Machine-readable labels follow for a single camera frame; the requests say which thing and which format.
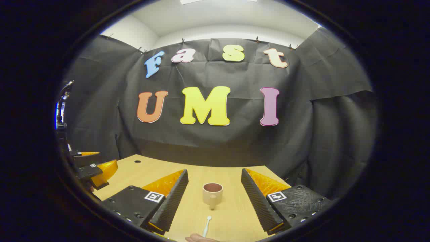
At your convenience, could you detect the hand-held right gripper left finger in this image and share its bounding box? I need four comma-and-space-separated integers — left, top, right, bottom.
100, 169, 189, 236

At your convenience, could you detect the black backdrop cloth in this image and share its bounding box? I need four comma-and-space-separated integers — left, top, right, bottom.
62, 27, 378, 202

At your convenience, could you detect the beige cup with brown inside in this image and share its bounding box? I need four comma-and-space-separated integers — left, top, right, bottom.
202, 183, 224, 210

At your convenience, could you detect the ceiling light panel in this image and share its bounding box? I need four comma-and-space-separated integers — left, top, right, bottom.
180, 0, 259, 5

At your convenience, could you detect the light wooden desktop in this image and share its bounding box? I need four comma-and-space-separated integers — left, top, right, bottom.
92, 154, 293, 242

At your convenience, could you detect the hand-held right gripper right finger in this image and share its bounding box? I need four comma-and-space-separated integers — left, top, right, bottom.
241, 168, 333, 236

